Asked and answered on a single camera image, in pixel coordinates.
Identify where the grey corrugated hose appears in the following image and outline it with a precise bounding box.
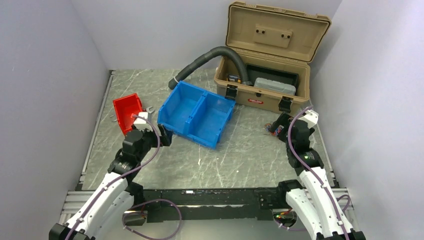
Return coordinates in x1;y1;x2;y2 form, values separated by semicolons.
167;45;250;91

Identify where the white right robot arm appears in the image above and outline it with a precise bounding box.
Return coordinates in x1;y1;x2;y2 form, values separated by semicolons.
266;110;366;240

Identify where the blue two-compartment plastic bin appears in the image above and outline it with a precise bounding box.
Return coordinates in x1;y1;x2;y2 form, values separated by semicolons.
157;81;236;149

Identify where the black tray in toolbox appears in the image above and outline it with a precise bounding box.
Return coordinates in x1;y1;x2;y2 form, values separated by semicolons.
246;64;299;88

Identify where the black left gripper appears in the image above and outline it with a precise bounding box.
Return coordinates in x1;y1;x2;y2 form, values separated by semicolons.
136;123;173;162

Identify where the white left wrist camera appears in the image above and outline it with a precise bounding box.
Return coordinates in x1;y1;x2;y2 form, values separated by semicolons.
132;111;152;131

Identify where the grey plastic organizer case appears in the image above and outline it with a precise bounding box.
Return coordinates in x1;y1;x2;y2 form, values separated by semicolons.
254;77;296;95

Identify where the tan plastic toolbox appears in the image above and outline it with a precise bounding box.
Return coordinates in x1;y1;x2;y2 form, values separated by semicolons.
214;1;332;115

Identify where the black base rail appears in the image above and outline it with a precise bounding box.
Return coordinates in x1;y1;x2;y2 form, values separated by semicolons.
129;187;290;223

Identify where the red plastic bin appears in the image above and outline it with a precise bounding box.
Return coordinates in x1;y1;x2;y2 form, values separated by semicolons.
112;93;143;136

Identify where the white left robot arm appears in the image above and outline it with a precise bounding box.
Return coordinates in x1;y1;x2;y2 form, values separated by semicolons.
48;124;173;240

